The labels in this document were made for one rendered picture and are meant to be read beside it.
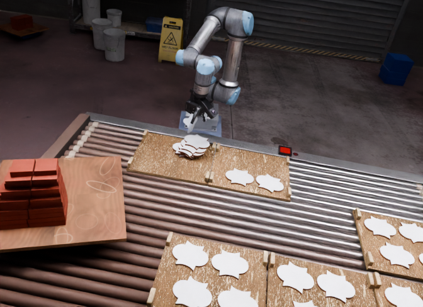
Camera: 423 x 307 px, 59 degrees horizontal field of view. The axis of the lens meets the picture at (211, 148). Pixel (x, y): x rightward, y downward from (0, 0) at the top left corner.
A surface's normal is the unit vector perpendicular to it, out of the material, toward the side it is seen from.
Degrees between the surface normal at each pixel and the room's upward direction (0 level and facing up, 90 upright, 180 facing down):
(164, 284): 0
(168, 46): 77
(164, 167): 0
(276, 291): 0
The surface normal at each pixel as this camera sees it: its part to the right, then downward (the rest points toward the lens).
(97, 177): 0.13, -0.81
